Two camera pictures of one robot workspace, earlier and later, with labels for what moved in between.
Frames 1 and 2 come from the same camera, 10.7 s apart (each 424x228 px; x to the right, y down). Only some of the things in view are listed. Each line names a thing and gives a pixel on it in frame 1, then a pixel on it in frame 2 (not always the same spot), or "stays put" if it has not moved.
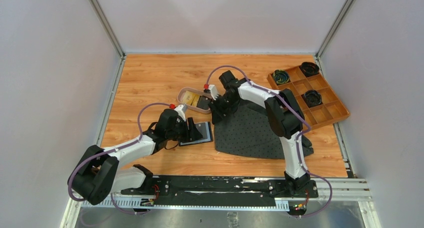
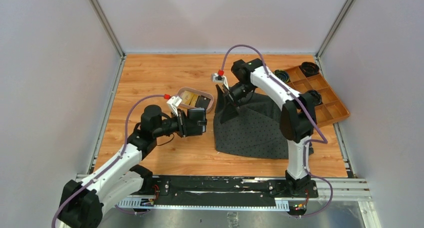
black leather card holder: (193, 135) → (196, 121)
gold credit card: (194, 101) stays put
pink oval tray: (195, 91) stays put
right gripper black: (217, 109) stays put
